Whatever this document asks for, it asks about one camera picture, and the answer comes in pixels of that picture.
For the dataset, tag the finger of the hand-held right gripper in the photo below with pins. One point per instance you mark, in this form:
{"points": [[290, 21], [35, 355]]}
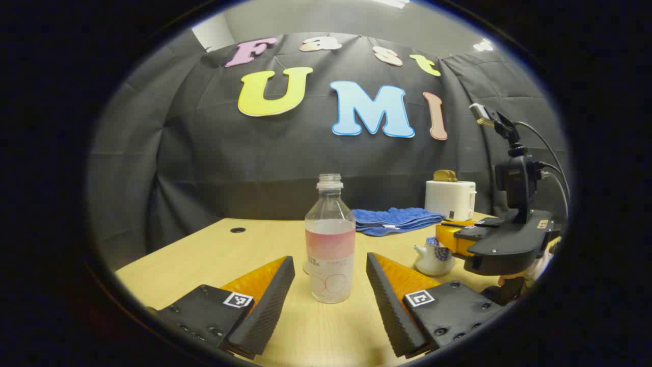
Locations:
{"points": [[451, 239]]}

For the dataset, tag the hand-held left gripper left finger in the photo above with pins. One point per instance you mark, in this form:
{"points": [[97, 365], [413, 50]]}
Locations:
{"points": [[265, 311]]}

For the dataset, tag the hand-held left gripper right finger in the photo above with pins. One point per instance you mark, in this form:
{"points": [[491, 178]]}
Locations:
{"points": [[389, 306]]}

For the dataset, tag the white ceramic teacup with spout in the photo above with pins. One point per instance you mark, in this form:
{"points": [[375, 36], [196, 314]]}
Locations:
{"points": [[430, 267]]}

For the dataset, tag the clear water bottle pink label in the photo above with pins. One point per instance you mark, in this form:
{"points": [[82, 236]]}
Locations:
{"points": [[330, 244]]}

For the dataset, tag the white toaster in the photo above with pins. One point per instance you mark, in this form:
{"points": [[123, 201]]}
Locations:
{"points": [[451, 200]]}

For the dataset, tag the folded blue towel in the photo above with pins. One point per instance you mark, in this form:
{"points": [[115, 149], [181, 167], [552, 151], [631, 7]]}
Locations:
{"points": [[395, 220]]}

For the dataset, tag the brown bread slice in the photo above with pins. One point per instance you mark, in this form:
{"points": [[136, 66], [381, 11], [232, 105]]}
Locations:
{"points": [[444, 176]]}

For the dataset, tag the black backdrop cloth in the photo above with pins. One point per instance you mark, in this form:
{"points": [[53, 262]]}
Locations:
{"points": [[229, 163]]}

